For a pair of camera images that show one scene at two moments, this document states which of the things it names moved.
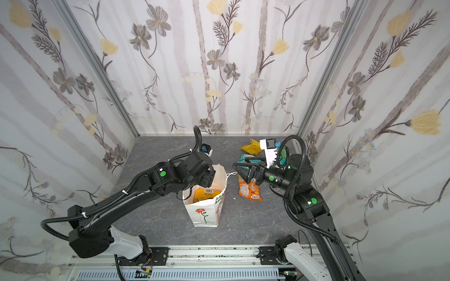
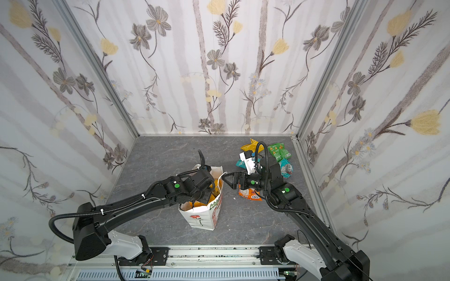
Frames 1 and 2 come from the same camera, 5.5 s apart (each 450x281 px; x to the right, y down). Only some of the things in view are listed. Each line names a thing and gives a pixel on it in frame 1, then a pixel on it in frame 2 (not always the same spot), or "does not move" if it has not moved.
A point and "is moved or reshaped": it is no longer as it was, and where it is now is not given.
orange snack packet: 250,190 does not move
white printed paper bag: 207,213 is moved or reshaped
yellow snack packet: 254,147 does not move
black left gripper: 208,174 to 208,182
